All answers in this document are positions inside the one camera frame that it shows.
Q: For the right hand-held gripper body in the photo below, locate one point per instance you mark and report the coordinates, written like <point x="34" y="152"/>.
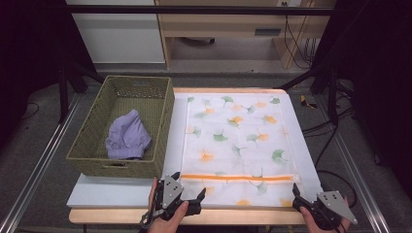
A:
<point x="336" y="207"/>

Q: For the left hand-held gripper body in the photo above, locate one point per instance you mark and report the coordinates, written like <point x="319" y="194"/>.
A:
<point x="171" y="191"/>

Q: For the purple garment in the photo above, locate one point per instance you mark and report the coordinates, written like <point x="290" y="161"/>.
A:
<point x="128" y="136"/>

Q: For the leaf-print mesh laundry bag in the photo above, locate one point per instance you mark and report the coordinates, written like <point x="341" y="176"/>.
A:
<point x="233" y="145"/>

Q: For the green woven basket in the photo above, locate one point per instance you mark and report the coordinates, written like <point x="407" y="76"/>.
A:
<point x="87" y="136"/>

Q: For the person's right hand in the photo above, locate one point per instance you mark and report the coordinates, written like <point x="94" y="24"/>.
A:
<point x="312" y="228"/>

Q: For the person's left hand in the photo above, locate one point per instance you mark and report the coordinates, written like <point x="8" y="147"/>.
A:
<point x="165" y="226"/>

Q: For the white board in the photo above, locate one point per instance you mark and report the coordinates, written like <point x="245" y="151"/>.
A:
<point x="107" y="194"/>

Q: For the yellow and black tool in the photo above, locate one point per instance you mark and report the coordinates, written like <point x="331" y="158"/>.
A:
<point x="303" y="101"/>

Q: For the black metal stand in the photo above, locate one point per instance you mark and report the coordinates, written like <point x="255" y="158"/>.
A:
<point x="63" y="97"/>
<point x="332" y="97"/>

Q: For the white cabinet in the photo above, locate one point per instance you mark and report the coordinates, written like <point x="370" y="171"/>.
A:
<point x="120" y="42"/>

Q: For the black curtain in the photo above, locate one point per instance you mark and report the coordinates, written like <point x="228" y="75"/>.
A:
<point x="26" y="48"/>
<point x="382" y="64"/>

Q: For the wooden desk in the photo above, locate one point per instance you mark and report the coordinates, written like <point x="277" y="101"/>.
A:
<point x="220" y="22"/>

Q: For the black horizontal bar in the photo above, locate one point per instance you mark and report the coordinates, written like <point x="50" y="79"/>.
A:
<point x="194" y="9"/>

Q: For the aluminium rail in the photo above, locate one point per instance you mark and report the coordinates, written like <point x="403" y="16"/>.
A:
<point x="371" y="210"/>
<point x="39" y="165"/>

